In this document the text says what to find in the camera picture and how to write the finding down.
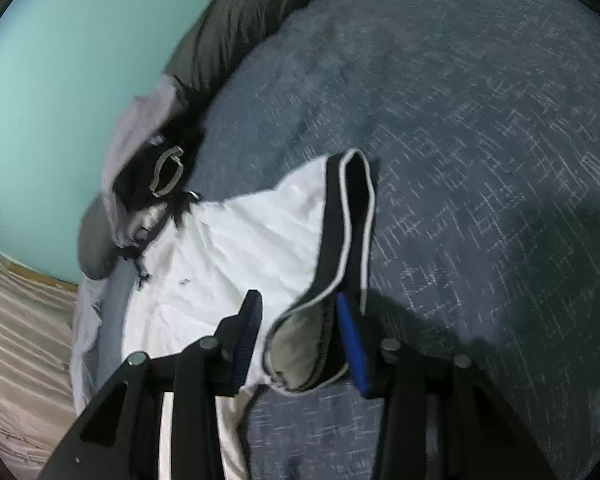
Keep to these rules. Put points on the pile of grey black clothes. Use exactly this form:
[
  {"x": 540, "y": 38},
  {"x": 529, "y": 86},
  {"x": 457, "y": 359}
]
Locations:
[{"x": 130, "y": 140}]

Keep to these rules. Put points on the lavender bed sheet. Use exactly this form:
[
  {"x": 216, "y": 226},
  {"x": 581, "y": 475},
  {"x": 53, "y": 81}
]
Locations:
[{"x": 87, "y": 320}]

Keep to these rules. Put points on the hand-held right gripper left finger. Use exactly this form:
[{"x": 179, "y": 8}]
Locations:
[{"x": 245, "y": 340}]

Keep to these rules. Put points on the blue woven bedspread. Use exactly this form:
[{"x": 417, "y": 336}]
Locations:
[{"x": 480, "y": 160}]

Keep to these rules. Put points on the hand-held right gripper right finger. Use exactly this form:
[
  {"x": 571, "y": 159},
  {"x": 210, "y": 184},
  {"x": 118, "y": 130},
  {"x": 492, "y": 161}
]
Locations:
[{"x": 352, "y": 345}]

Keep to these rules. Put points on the white polo shirt black collar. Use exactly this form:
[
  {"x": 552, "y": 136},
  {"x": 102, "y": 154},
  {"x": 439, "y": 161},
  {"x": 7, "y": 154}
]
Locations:
[{"x": 230, "y": 250}]

